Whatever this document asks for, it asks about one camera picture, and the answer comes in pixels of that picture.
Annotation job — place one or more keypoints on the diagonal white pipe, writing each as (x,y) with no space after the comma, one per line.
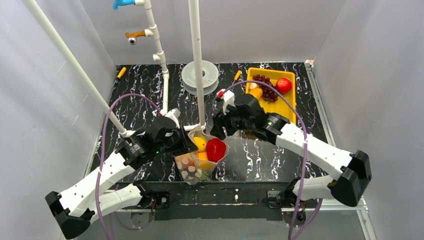
(38,14)

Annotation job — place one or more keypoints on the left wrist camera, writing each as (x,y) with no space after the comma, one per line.
(173,114)

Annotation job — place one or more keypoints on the white garlic bulb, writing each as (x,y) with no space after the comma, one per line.
(253,86)

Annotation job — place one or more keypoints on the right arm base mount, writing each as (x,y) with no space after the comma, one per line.
(287,199)

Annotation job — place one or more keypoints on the aluminium rail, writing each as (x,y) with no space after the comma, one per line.
(233,207)

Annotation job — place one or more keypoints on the yellow plastic bin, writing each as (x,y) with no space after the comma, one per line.
(279,106)

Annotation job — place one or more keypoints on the yellow handled screwdriver left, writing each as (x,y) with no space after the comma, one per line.
(120,74)

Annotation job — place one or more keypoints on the blue tap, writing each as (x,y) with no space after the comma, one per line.
(121,3)

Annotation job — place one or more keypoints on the yellow toy mango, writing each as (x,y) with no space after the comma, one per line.
(201,143)

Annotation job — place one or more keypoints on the pink toy peach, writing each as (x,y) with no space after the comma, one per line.
(185,162)

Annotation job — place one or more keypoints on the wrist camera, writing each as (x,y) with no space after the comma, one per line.
(173,114)
(227,98)

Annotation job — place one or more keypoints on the yellow handled screwdriver centre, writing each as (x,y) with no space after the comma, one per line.
(237,76)

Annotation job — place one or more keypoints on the yellow handled screwdriver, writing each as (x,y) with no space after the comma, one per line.
(120,74)
(237,76)

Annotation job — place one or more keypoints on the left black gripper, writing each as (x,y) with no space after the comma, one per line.
(185,143)

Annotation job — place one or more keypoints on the dark grape bunch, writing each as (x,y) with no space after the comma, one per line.
(268,94)

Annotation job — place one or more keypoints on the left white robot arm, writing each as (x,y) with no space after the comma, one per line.
(77,207)

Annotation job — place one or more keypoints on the red toy apple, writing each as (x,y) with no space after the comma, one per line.
(284,85)

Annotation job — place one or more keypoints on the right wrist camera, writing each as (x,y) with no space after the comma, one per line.
(227,98)

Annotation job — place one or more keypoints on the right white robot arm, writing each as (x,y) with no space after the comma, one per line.
(348,174)

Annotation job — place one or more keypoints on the clear zip top bag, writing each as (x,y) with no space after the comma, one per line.
(196,166)

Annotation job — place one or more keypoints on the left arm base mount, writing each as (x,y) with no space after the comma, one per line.
(156,200)

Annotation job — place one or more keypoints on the yellow bell pepper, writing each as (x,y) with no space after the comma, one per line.
(204,161)

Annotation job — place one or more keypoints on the white pvc pipe frame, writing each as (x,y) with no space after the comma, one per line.
(152,31)

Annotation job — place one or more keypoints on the orange toy fruit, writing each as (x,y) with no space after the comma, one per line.
(256,92)

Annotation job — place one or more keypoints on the orange tap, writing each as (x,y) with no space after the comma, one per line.
(133,37)

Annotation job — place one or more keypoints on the red bell pepper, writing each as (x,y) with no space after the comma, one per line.
(215,149)

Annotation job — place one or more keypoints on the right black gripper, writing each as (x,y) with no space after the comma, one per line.
(221,124)

